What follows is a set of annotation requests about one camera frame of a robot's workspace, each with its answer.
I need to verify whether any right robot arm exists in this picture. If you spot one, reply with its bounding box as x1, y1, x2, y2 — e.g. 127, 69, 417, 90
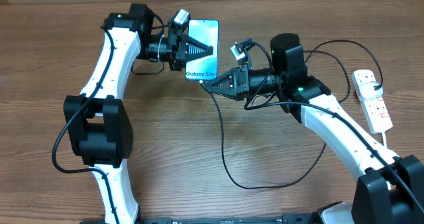
202, 33, 423, 223

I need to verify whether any white power strip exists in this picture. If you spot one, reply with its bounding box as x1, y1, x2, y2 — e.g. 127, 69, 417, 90
352, 70, 393, 134

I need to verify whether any white charger plug adapter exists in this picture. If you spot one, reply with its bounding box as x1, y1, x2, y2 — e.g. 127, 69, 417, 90
357, 82, 383, 101

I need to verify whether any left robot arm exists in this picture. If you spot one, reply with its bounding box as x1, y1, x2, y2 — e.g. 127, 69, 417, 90
62, 3, 219, 223

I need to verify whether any blue Galaxy smartphone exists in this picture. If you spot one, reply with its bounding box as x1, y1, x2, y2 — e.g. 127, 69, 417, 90
185, 19, 219, 80

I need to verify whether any black USB charging cable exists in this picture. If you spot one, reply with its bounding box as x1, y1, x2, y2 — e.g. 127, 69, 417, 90
198, 40, 384, 190

